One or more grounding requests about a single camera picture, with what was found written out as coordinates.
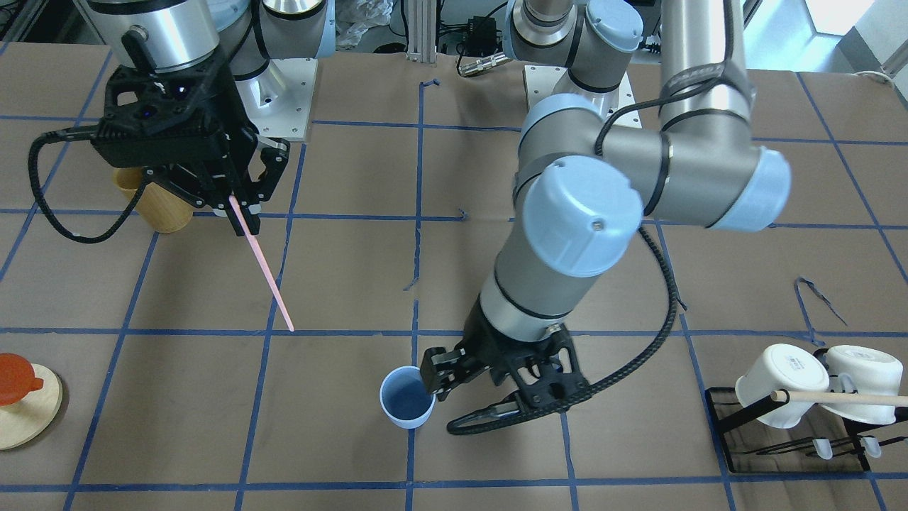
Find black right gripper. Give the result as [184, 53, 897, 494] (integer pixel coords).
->
[92, 60, 289, 235]

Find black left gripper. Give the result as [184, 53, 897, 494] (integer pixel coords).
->
[419, 312, 591, 412]

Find pink chopstick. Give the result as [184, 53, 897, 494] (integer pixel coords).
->
[228, 195, 295, 332]

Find light blue plastic cup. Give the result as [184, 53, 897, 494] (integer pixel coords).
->
[379, 366, 436, 429]

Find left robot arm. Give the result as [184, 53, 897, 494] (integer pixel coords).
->
[421, 1, 791, 417]

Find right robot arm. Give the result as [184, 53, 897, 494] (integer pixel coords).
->
[87, 1, 336, 235]

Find bamboo cylinder holder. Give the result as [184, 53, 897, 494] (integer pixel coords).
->
[113, 167, 194, 233]

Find white mug near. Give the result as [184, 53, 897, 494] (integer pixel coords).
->
[735, 344, 830, 407]

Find white mug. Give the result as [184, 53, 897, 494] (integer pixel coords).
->
[735, 344, 830, 407]
[821, 345, 904, 426]

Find orange mug on stand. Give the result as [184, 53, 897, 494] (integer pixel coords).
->
[1, 353, 43, 407]

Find white mug far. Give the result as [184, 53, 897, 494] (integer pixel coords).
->
[821, 345, 904, 426]

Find wooden mug tree stand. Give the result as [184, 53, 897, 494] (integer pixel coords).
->
[1, 363, 64, 451]

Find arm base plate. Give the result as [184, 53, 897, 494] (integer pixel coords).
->
[524, 65, 635, 121]
[236, 58, 320, 142]

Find aluminium frame post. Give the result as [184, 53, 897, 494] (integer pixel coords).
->
[402, 0, 438, 65]

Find black wire mug rack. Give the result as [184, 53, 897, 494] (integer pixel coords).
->
[706, 347, 906, 473]

